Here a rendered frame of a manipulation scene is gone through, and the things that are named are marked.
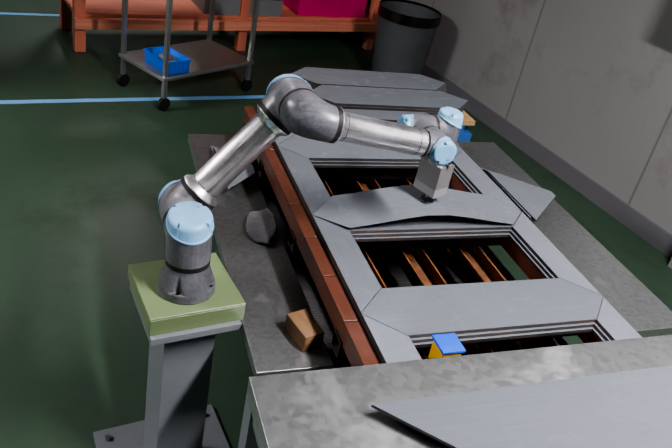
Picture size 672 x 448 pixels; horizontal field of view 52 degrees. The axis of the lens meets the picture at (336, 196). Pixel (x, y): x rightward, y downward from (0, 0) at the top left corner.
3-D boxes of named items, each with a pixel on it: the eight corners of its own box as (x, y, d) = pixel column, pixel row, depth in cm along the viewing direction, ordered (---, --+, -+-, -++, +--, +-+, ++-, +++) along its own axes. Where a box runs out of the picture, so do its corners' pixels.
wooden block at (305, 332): (283, 327, 184) (286, 313, 181) (303, 322, 187) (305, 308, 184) (302, 352, 177) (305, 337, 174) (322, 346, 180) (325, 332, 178)
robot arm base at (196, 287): (170, 310, 173) (171, 278, 169) (148, 278, 184) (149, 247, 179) (224, 296, 182) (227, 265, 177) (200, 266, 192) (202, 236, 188)
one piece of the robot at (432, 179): (465, 154, 207) (451, 200, 215) (443, 141, 212) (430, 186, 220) (444, 159, 201) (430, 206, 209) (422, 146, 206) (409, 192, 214)
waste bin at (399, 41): (433, 95, 560) (454, 19, 529) (382, 96, 537) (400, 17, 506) (402, 71, 596) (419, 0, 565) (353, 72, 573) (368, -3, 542)
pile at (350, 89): (438, 86, 340) (441, 75, 337) (475, 121, 308) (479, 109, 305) (283, 77, 312) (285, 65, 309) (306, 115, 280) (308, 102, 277)
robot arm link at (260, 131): (152, 227, 178) (303, 79, 172) (146, 199, 190) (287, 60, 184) (186, 250, 184) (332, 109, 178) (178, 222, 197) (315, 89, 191)
